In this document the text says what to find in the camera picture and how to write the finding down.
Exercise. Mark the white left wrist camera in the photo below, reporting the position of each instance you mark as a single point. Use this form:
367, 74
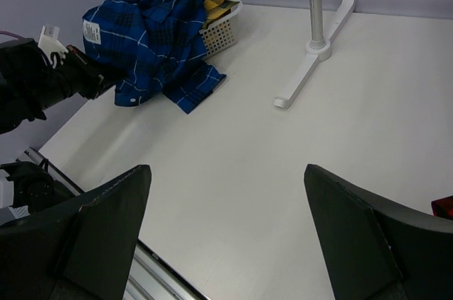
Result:
49, 43

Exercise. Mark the white plastic basket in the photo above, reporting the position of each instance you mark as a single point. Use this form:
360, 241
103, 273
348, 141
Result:
223, 33

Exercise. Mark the red plaid shirt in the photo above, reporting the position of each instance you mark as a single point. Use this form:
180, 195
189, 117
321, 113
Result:
443, 208

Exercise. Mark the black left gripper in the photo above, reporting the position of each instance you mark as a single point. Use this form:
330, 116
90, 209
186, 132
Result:
77, 74

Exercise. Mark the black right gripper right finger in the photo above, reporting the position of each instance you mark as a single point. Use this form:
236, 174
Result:
376, 248

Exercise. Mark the aluminium mounting rail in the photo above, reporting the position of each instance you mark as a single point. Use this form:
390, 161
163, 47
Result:
103, 257

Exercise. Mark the yellow plaid shirt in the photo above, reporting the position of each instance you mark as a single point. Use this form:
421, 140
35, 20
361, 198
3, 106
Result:
217, 9

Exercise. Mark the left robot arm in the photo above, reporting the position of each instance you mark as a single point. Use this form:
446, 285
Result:
31, 83

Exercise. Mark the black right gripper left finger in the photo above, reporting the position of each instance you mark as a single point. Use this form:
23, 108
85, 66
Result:
30, 250

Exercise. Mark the white clothes rack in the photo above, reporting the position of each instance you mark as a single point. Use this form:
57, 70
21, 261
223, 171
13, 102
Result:
317, 50

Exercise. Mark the blue plaid shirt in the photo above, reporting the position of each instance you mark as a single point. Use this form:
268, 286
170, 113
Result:
159, 46

